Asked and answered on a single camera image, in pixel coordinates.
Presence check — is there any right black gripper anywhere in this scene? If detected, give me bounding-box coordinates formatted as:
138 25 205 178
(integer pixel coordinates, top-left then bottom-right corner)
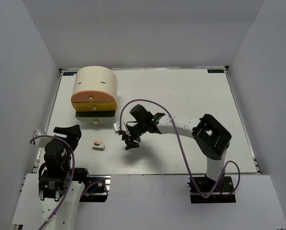
122 120 148 150

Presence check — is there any pink white mini stapler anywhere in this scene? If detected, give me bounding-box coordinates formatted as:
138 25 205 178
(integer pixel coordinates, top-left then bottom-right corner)
92 140 105 151

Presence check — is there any grey-green bottom drawer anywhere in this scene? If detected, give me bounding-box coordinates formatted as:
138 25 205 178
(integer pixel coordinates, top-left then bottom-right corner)
75 110 116 125

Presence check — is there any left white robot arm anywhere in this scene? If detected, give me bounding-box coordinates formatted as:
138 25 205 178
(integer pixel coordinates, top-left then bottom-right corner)
33 125 91 230

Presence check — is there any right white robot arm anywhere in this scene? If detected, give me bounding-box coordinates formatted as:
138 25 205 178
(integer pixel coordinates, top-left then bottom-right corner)
115 104 232 191

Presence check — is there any cream cylindrical drawer organizer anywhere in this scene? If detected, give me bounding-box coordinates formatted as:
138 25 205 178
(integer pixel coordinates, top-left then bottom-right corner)
72 66 118 102

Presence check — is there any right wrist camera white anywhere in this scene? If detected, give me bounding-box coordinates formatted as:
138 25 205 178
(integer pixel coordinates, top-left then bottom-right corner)
113 121 130 136

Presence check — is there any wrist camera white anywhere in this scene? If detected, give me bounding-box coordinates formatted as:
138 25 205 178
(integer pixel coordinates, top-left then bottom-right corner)
34 128 49 148
113 121 130 136

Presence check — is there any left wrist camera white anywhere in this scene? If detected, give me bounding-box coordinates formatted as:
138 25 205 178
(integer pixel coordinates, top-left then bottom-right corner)
34 128 49 148

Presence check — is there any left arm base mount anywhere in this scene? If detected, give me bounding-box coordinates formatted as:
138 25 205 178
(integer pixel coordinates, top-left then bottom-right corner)
80 175 111 203

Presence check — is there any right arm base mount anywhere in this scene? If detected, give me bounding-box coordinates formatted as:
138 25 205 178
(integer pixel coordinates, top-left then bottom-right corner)
186 176 237 205

